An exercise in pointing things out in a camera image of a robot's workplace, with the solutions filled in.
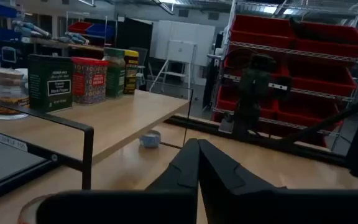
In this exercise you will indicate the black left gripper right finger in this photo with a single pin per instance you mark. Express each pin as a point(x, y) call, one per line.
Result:
point(219, 174)

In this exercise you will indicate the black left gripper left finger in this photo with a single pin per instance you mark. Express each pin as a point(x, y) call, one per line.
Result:
point(182, 171)

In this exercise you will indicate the yellow lid onion spice jar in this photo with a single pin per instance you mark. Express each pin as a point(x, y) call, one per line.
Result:
point(131, 73)

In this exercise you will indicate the green lid herb spice jar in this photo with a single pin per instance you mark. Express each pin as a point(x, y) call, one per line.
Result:
point(114, 74)

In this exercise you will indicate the red lid patterned spice tin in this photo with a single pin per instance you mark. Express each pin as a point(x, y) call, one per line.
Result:
point(89, 82)

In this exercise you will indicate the dark green pepper tin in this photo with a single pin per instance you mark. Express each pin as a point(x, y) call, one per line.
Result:
point(50, 84)

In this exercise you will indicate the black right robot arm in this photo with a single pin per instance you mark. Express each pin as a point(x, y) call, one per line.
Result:
point(253, 93)

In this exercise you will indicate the white shelf label sticker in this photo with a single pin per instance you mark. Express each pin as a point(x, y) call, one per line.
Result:
point(6, 140)

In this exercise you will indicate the blue tape roll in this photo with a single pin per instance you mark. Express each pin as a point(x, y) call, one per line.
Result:
point(150, 139)

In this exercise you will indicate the red plastic storage bin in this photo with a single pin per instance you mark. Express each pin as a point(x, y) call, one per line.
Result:
point(309, 112)
point(233, 63)
point(259, 31)
point(225, 99)
point(79, 27)
point(331, 40)
point(322, 79)

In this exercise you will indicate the white step stand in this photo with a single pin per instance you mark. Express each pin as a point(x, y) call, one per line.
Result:
point(180, 51)

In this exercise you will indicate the white panel board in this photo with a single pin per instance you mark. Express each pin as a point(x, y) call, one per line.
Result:
point(191, 31)

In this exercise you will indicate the black cabinet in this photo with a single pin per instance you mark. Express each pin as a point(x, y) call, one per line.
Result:
point(134, 34)

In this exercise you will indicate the wooden background workbench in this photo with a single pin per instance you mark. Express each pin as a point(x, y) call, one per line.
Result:
point(82, 47)

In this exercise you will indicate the blue grey padded bundle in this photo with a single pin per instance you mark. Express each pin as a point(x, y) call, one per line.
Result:
point(31, 29)
point(71, 38)

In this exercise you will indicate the wooden shelf black metal frame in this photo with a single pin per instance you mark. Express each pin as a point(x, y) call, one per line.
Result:
point(120, 118)

